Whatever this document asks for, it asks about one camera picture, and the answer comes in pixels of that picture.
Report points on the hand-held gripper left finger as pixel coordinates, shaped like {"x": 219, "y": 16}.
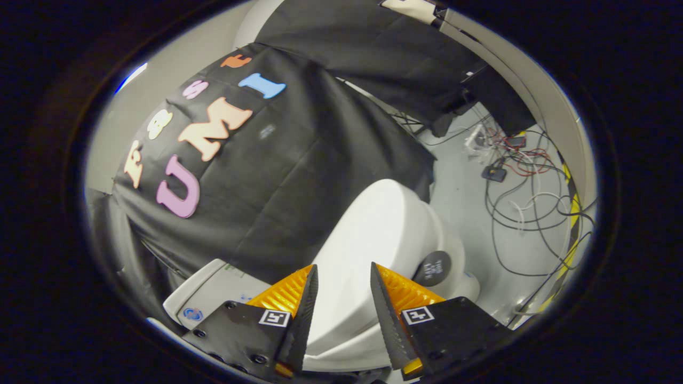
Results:
{"x": 304, "y": 320}

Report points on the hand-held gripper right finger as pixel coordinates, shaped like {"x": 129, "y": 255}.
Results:
{"x": 387, "y": 320}

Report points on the black round lid knob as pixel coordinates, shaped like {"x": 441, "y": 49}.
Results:
{"x": 432, "y": 268}

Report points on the white toilet lid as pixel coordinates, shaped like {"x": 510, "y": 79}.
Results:
{"x": 384, "y": 224}

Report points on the white toilet with tank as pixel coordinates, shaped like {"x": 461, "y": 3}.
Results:
{"x": 213, "y": 290}

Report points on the black backdrop cloth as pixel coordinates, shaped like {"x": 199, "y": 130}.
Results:
{"x": 299, "y": 176}

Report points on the black power adapter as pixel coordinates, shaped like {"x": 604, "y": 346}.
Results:
{"x": 493, "y": 173}

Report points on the yellow black striped tape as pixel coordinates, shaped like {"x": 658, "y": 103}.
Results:
{"x": 575, "y": 205}

